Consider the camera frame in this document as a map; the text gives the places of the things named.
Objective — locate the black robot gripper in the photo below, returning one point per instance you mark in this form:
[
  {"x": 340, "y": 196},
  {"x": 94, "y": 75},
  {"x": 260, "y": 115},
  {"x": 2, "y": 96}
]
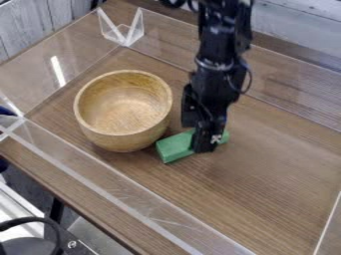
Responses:
[{"x": 212, "y": 92}]

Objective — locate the green rectangular block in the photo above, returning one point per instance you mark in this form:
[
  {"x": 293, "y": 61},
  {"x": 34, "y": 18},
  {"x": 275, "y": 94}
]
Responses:
[{"x": 176, "y": 147}]

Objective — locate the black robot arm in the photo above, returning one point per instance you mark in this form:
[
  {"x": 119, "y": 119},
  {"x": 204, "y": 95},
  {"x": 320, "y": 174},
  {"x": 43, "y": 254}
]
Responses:
[{"x": 224, "y": 30}]

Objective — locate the light brown wooden bowl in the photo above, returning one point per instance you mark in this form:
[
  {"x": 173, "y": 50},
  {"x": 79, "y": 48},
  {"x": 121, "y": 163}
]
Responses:
[{"x": 122, "y": 109}]

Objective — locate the black table leg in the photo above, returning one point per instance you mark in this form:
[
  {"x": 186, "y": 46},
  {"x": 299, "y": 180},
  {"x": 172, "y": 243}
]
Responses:
[{"x": 57, "y": 210}]

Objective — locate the clear acrylic corner bracket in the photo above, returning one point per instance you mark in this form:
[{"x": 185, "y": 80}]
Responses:
[{"x": 122, "y": 34}]

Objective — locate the clear acrylic tray wall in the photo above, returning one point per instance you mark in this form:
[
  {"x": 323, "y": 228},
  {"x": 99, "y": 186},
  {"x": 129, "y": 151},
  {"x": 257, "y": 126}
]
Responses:
[{"x": 138, "y": 216}]

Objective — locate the grey metal base plate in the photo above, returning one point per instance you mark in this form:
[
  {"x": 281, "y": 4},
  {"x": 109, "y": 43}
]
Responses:
[{"x": 73, "y": 245}]

